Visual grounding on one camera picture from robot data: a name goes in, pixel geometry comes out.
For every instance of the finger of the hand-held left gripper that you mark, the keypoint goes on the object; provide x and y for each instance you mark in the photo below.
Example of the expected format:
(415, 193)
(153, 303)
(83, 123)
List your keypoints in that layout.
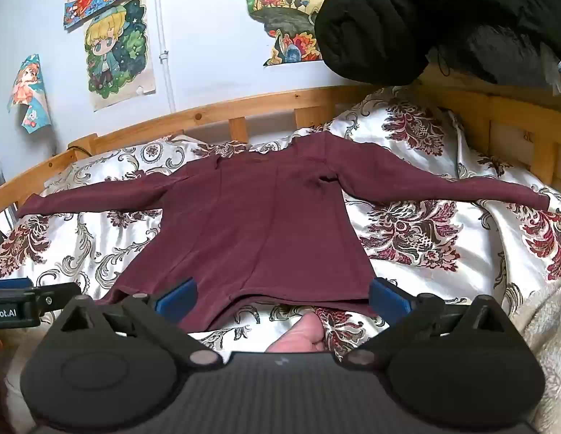
(54, 294)

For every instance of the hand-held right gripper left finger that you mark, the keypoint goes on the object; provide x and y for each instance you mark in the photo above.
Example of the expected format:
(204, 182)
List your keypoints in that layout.
(177, 302)

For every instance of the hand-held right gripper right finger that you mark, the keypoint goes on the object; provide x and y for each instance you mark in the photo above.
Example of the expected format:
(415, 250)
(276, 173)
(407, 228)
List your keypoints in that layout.
(388, 299)

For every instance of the maroon long-sleeve sweater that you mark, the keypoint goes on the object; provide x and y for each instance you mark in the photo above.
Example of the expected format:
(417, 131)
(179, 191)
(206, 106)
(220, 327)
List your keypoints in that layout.
(266, 221)

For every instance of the person's right hand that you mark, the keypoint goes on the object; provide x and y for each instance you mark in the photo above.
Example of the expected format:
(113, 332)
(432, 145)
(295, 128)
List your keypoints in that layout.
(298, 334)

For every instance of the floral satin bedspread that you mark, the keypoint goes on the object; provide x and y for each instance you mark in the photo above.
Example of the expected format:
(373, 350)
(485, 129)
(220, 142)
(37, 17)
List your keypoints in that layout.
(420, 235)

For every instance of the beige fleece blanket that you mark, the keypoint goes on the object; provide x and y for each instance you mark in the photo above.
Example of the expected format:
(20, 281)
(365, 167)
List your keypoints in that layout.
(549, 339)

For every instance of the small curled cartoon poster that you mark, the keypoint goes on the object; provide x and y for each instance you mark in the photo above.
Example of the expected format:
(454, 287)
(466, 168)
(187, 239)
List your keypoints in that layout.
(29, 92)

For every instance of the blond cartoon figure poster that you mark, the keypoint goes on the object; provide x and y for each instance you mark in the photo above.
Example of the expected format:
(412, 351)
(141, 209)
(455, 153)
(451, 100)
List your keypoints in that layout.
(117, 54)

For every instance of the black padded jacket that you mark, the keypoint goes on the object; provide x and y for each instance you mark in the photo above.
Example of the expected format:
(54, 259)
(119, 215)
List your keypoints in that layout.
(411, 18)

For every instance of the colourful landscape poster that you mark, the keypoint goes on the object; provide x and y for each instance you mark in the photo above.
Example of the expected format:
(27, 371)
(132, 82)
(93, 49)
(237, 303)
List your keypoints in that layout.
(285, 13)

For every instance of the wooden bed frame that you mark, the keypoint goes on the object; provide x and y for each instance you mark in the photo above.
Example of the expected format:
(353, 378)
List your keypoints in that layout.
(262, 104)

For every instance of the white wall pipe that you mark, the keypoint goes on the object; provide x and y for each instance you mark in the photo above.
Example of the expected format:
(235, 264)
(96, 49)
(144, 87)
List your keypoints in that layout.
(166, 54)

